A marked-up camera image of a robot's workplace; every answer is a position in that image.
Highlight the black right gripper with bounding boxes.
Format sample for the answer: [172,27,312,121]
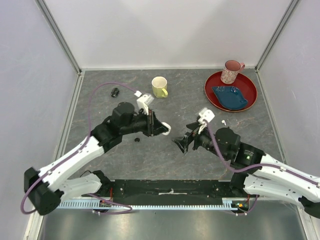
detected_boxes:
[171,121,229,161]

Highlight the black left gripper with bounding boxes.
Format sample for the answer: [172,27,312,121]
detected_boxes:
[121,107,168,137]

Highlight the white earbud charging case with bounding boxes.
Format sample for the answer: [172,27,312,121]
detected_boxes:
[161,122,172,136]

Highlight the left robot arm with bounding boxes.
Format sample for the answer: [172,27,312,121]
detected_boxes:
[22,102,171,216]

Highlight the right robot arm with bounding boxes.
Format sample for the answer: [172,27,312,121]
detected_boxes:
[172,122,320,218]

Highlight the yellow-green ceramic mug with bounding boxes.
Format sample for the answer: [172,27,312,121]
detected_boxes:
[151,76,168,98]

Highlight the blue leaf-shaped dish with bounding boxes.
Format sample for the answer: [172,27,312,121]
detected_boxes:
[212,86,248,111]

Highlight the black clip object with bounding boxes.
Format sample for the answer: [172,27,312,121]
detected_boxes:
[110,87,120,98]

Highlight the red round tray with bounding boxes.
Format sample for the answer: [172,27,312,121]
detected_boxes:
[204,71,258,112]

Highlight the pink patterned mug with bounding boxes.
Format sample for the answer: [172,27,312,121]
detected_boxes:
[220,60,246,85]

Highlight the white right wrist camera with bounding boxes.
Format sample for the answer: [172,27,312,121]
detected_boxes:
[197,107,215,125]

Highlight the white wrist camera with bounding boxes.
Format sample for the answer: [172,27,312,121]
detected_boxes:
[197,107,215,125]
[134,90,154,115]

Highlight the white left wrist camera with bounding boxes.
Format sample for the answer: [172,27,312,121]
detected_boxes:
[134,90,154,115]

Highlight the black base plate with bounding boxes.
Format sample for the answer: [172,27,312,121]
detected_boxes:
[95,179,248,205]

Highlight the light blue cable duct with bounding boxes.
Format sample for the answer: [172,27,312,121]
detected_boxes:
[57,197,248,211]

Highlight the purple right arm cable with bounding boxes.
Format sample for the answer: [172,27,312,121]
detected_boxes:
[203,121,320,217]

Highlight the right aluminium frame post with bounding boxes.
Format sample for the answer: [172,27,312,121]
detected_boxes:
[254,0,302,72]

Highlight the aluminium frame post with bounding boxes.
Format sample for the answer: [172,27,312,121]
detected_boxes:
[34,0,83,73]
[254,0,302,72]

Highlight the left aluminium frame post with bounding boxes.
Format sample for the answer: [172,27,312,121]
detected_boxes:
[34,0,83,73]

